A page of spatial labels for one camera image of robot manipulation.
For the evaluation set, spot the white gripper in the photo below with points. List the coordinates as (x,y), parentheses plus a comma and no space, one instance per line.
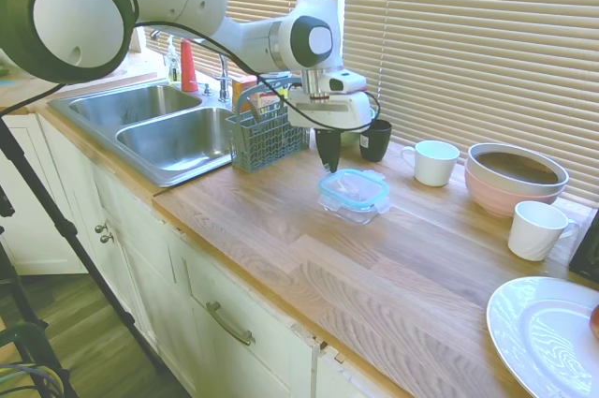
(327,112)

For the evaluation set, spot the clear container with blue lid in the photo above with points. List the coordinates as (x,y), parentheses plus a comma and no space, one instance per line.
(353,189)

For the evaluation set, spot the clear glass food container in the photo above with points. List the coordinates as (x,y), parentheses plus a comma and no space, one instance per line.
(355,219)

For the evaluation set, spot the black mug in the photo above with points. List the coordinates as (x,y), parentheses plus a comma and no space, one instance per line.
(376,145)

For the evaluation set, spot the grey plastic cutlery basket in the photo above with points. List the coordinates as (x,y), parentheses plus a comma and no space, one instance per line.
(267,145)

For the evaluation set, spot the orange carton box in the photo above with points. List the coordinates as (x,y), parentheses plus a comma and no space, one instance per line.
(243,89)

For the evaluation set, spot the wide white mug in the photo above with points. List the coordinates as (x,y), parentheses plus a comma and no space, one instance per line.
(435,166)

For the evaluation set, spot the steel kitchen faucet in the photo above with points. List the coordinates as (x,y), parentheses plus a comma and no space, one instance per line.
(223,84)

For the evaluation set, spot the steel sink soap pump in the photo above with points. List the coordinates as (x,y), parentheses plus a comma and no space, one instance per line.
(206,90)

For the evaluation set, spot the stainless steel sink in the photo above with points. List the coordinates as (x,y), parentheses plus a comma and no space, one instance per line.
(178,140)

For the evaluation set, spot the red cone bottle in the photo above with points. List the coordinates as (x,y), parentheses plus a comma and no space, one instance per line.
(188,70)

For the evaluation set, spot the pink bowl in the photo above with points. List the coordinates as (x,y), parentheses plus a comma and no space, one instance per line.
(491,199)

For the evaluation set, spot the wide beige window blind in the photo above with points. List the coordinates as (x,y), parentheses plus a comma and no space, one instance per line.
(468,42)

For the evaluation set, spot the clear soap bottle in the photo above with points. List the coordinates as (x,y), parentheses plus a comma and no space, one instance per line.
(173,70)

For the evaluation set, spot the grey bowl with brown inside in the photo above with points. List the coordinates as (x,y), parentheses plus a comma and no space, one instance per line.
(515,168)

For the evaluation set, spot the white kitchen base cabinet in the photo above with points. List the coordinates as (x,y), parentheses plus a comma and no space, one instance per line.
(154,276)

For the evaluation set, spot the white cup with swirl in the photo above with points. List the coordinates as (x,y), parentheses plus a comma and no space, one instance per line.
(533,234)

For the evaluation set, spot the round steel cabinet knob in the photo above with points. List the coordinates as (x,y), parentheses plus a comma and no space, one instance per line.
(101,228)
(107,239)

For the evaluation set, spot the black countertop appliance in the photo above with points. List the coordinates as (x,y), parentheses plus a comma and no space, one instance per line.
(587,253)

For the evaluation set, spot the white plate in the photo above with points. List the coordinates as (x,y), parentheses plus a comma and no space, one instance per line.
(538,346)

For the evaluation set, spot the red apple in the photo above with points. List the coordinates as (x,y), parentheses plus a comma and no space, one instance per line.
(595,320)

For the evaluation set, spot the black camera stand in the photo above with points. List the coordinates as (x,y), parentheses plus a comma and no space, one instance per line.
(70,229)

